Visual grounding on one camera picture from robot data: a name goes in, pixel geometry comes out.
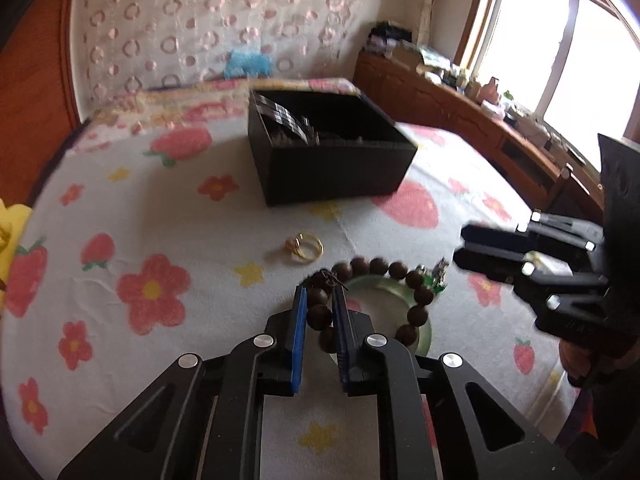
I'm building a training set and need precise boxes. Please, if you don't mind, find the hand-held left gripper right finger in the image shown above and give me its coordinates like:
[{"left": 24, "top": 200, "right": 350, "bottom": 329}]
[{"left": 332, "top": 285, "right": 581, "bottom": 480}]

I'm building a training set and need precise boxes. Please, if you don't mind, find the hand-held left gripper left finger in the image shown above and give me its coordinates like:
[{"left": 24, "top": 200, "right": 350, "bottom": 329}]
[{"left": 57, "top": 286, "right": 308, "bottom": 480}]

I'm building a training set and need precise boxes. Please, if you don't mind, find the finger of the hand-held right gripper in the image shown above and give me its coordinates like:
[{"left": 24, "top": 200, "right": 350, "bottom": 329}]
[
  {"left": 460, "top": 212, "right": 606, "bottom": 257},
  {"left": 452, "top": 246, "right": 608, "bottom": 313}
]

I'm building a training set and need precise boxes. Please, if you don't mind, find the green brooch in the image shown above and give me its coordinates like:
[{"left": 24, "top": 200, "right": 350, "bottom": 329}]
[{"left": 417, "top": 257, "right": 448, "bottom": 293}]

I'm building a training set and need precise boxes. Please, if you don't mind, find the pale green jade bangle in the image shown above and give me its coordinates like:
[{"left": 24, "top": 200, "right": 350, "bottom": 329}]
[{"left": 345, "top": 272, "right": 433, "bottom": 356}]

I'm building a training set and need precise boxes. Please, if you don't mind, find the brown wooden bead bracelet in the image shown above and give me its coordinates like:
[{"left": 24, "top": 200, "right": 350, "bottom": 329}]
[{"left": 305, "top": 256, "right": 436, "bottom": 356}]

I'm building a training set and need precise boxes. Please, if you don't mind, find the gold ring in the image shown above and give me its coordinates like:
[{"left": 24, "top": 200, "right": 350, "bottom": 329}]
[{"left": 285, "top": 232, "right": 324, "bottom": 262}]

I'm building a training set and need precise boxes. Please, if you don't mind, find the black cardboard box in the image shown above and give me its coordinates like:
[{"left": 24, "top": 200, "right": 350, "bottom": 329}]
[{"left": 247, "top": 87, "right": 418, "bottom": 207}]

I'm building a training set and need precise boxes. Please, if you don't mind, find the dark glossy bracelet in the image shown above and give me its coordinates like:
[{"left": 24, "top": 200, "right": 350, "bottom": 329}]
[{"left": 255, "top": 92, "right": 321, "bottom": 147}]

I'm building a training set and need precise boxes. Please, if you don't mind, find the person's right hand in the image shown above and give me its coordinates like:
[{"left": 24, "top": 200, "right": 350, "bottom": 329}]
[{"left": 557, "top": 340, "right": 595, "bottom": 385}]

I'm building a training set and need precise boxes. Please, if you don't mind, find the wooden side cabinet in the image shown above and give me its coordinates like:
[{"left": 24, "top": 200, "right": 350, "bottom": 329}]
[{"left": 354, "top": 50, "right": 606, "bottom": 211}]

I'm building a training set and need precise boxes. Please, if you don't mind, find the row of bottles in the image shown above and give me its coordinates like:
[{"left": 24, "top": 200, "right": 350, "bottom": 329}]
[{"left": 440, "top": 67, "right": 506, "bottom": 106}]

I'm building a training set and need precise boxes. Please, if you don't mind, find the strawberry print sheet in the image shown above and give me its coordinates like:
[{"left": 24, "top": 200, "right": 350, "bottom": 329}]
[{"left": 0, "top": 120, "right": 586, "bottom": 480}]

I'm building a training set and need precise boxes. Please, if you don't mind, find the stack of boxes and towel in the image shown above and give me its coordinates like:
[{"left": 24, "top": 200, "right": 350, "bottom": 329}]
[{"left": 395, "top": 42, "right": 453, "bottom": 81}]

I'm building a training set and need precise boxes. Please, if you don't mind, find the pile of dark clothes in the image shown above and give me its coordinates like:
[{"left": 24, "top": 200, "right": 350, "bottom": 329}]
[{"left": 367, "top": 21, "right": 413, "bottom": 53}]

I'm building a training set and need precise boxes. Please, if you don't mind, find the pale window curtain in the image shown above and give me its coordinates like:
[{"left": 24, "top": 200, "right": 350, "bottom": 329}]
[{"left": 417, "top": 0, "right": 496, "bottom": 53}]

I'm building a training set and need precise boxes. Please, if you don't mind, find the floral blanket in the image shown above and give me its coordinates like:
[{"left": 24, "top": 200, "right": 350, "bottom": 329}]
[{"left": 90, "top": 77, "right": 361, "bottom": 126}]

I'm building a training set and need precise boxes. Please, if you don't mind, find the blue plush toy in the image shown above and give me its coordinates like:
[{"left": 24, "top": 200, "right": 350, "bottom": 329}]
[{"left": 223, "top": 50, "right": 275, "bottom": 78}]

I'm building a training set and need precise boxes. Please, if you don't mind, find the yellow cloth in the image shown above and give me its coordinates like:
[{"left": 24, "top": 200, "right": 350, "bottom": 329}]
[{"left": 0, "top": 199, "right": 33, "bottom": 311}]

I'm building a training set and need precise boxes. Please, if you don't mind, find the circle pattern curtain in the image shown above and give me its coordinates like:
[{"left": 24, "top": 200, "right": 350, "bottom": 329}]
[{"left": 70, "top": 0, "right": 426, "bottom": 106}]

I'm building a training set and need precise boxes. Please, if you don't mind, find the brown wooden wardrobe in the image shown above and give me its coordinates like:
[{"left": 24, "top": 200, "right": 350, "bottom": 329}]
[{"left": 0, "top": 0, "right": 83, "bottom": 201}]

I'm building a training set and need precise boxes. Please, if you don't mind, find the wooden frame window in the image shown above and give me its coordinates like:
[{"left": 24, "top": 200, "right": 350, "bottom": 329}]
[{"left": 455, "top": 0, "right": 640, "bottom": 171}]

